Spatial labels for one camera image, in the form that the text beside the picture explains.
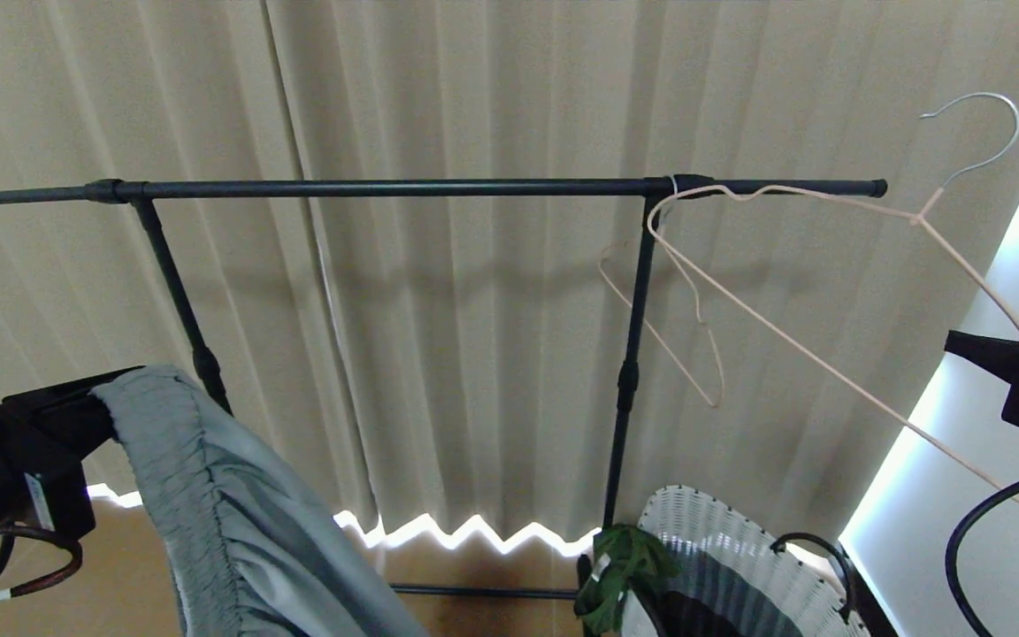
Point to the pale grey shorts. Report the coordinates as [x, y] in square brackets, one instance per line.
[226, 513]

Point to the pink clothes hanger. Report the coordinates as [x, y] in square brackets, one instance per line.
[923, 216]
[686, 371]

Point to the black clothes rack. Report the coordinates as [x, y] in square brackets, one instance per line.
[386, 188]

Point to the green garment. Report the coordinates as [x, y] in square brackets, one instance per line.
[624, 566]

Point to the white laundry basket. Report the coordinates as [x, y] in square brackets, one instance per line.
[739, 566]

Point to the beige curtain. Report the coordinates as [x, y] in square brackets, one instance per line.
[474, 354]

